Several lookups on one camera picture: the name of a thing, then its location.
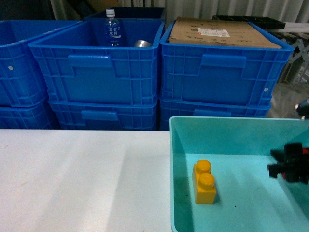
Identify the silver metal can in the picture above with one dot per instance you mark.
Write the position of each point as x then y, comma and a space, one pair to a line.
142, 44

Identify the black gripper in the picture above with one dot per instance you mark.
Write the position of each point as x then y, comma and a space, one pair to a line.
292, 163

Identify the blue crate left upper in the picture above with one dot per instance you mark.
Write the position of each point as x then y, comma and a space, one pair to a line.
21, 81

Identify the yellow two-stud toy block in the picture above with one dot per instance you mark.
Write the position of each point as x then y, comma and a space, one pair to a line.
203, 182

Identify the black flat tray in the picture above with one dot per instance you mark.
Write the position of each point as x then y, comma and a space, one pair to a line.
260, 21

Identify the blue crate centre lower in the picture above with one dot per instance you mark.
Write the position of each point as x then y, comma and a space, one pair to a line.
110, 117

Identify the blue crate right upper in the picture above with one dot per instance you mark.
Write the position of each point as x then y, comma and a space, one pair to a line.
221, 74

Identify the teal plastic bin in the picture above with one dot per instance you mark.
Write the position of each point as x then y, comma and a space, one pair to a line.
247, 199

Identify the blue crate centre upper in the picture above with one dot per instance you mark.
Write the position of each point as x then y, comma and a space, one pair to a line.
79, 66

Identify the expandable roller conveyor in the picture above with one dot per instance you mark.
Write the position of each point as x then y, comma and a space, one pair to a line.
296, 71

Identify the blue crate right lower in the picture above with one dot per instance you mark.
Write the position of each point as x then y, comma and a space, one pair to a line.
170, 108

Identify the blue crate left lower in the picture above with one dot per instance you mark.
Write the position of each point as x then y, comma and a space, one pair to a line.
38, 116

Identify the clear water bottle blue label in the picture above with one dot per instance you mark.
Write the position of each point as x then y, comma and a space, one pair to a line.
112, 28

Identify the brown cardboard box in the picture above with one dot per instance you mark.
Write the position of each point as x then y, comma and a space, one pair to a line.
218, 33

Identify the blue crate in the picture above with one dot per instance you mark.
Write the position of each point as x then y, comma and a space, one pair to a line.
110, 117
21, 81
170, 108
221, 74
38, 116
79, 66

